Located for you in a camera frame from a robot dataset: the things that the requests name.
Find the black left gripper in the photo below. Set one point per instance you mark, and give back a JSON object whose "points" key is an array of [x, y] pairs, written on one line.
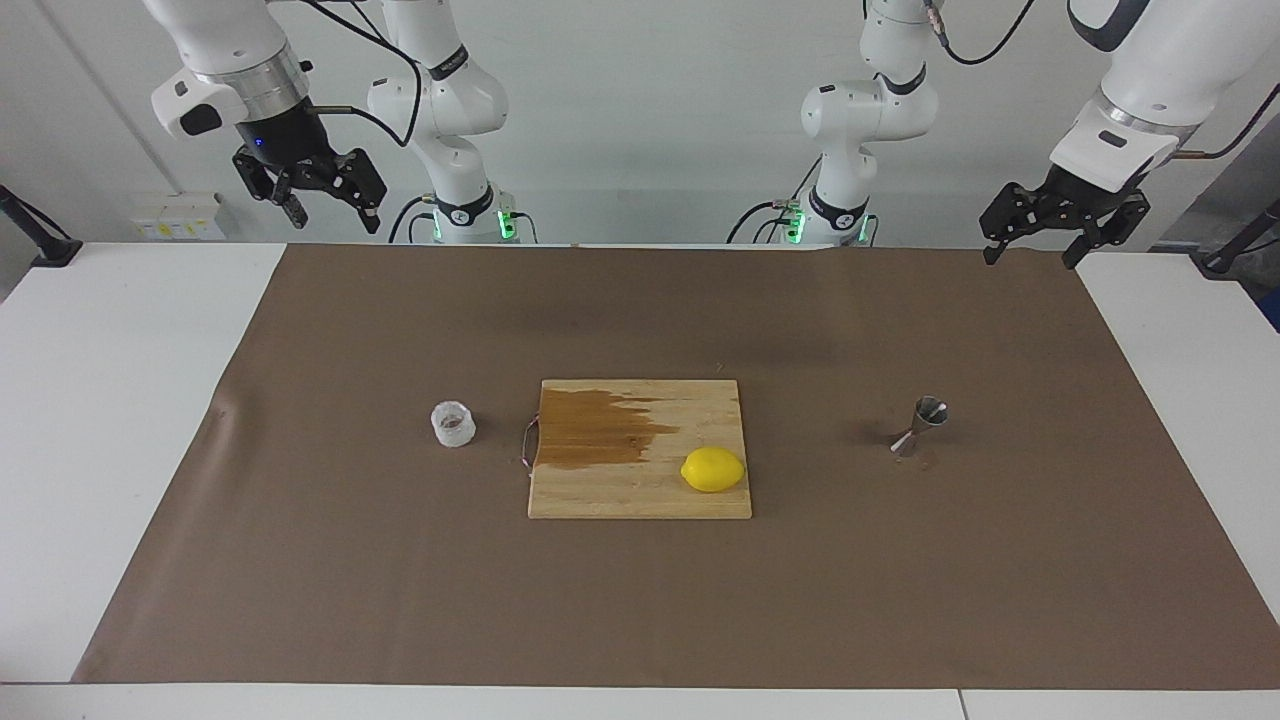
{"points": [[1085, 198]]}

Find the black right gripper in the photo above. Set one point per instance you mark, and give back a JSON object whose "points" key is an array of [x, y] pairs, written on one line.
{"points": [[285, 140]]}

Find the steel double jigger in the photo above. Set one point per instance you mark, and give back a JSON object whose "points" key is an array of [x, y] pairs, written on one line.
{"points": [[930, 412]]}

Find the small clear plastic cup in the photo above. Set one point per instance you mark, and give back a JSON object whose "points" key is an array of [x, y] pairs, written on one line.
{"points": [[453, 425]]}

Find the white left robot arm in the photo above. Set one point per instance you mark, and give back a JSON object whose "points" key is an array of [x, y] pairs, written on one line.
{"points": [[870, 110]]}

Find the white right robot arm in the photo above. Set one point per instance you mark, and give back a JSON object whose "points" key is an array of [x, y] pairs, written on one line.
{"points": [[440, 100]]}

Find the brown paper table mat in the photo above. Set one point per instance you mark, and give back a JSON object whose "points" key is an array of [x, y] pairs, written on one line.
{"points": [[400, 580]]}

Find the yellow lemon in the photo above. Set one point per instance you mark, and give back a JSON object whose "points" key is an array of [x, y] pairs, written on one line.
{"points": [[712, 470]]}

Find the wooden cutting board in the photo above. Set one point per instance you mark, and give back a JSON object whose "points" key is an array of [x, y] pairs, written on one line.
{"points": [[640, 490]]}

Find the white wall socket box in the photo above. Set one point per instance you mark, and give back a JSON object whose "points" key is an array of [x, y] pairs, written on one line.
{"points": [[180, 220]]}

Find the black table clamp mount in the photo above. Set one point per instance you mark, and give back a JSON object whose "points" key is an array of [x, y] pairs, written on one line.
{"points": [[50, 250], [1222, 262]]}

